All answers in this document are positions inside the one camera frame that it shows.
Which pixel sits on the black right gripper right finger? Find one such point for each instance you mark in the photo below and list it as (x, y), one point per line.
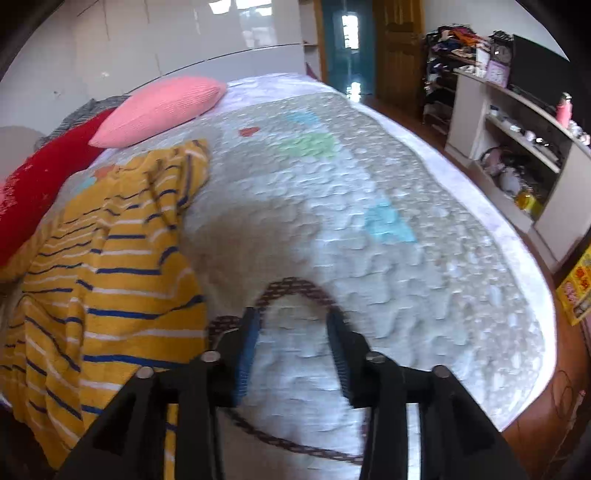
(429, 413)

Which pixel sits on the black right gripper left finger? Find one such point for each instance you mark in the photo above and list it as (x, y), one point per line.
(127, 439)

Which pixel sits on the yellow striped knit sweater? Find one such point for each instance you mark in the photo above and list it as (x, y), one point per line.
(105, 290)

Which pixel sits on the cluttered clothes rack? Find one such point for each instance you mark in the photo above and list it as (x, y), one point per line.
(446, 49)

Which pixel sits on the yellow printed bag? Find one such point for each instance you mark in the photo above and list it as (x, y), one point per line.
(574, 292)

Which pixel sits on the heart-patterned white bed blanket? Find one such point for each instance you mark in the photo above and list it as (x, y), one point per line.
(312, 198)

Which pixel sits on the grey knit cloth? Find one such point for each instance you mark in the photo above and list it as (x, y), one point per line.
(84, 113)

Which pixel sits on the pink pillow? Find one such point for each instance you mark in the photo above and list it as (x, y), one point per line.
(156, 108)

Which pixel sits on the pink water bottle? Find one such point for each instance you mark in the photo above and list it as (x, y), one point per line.
(564, 110)

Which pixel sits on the pink desk clock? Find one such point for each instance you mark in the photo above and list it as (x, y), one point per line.
(497, 73)

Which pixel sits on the black television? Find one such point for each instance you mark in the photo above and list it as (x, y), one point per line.
(539, 74)

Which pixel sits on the wooden door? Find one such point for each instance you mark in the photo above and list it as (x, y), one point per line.
(399, 52)

